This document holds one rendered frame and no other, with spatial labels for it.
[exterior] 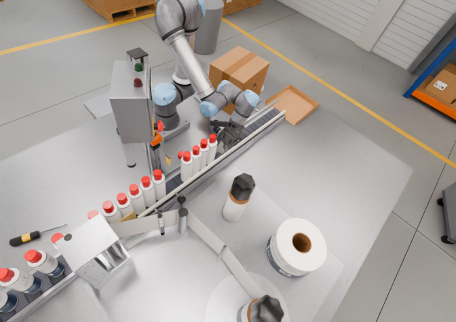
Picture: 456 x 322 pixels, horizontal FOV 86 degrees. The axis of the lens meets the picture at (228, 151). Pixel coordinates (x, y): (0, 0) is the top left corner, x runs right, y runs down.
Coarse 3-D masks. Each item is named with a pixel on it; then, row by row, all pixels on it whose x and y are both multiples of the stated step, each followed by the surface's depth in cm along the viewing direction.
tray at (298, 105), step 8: (288, 88) 185; (296, 88) 182; (272, 96) 171; (280, 96) 179; (288, 96) 180; (296, 96) 181; (304, 96) 180; (280, 104) 173; (288, 104) 174; (296, 104) 176; (304, 104) 177; (312, 104) 179; (288, 112) 169; (296, 112) 171; (304, 112) 172; (288, 120) 164; (296, 120) 166
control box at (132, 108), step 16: (128, 64) 73; (144, 64) 74; (112, 80) 68; (128, 80) 69; (144, 80) 70; (112, 96) 64; (128, 96) 65; (144, 96) 66; (128, 112) 68; (144, 112) 69; (128, 128) 73; (144, 128) 74
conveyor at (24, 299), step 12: (276, 108) 163; (264, 120) 154; (276, 120) 156; (252, 132) 146; (216, 156) 132; (228, 156) 133; (168, 180) 118; (180, 180) 119; (168, 192) 115; (36, 276) 87; (48, 276) 88; (60, 276) 88; (48, 288) 86; (24, 300) 83; (12, 312) 81
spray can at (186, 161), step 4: (184, 152) 105; (188, 152) 105; (184, 156) 104; (188, 156) 104; (180, 160) 107; (184, 160) 106; (188, 160) 106; (192, 160) 108; (184, 164) 106; (188, 164) 107; (192, 164) 111; (180, 168) 113; (184, 168) 109; (188, 168) 109; (180, 172) 115; (184, 172) 112; (188, 172) 112; (180, 176) 118; (184, 176) 114; (188, 176) 115; (184, 180) 117
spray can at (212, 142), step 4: (212, 136) 112; (208, 140) 115; (212, 140) 113; (216, 140) 117; (208, 144) 115; (212, 144) 114; (216, 144) 116; (212, 148) 116; (208, 152) 118; (212, 152) 118; (208, 156) 121; (212, 156) 121; (208, 160) 123; (212, 160) 124; (208, 164) 126
